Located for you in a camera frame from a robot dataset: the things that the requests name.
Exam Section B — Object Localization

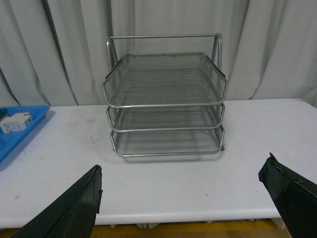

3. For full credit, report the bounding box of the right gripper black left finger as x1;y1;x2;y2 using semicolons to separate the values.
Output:
14;165;103;238

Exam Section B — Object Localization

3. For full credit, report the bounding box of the blue plastic tray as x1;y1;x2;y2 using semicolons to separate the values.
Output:
0;106;50;162

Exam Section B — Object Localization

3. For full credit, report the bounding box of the white circuit breaker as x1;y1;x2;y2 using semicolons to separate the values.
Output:
0;113;33;133

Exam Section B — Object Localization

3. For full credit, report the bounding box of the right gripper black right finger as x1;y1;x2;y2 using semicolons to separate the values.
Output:
258;154;317;238

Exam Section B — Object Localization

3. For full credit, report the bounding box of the grey curtain backdrop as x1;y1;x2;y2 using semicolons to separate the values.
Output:
0;0;317;106

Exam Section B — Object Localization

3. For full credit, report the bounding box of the silver mesh three-tier rack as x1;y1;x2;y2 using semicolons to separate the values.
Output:
103;33;228;158

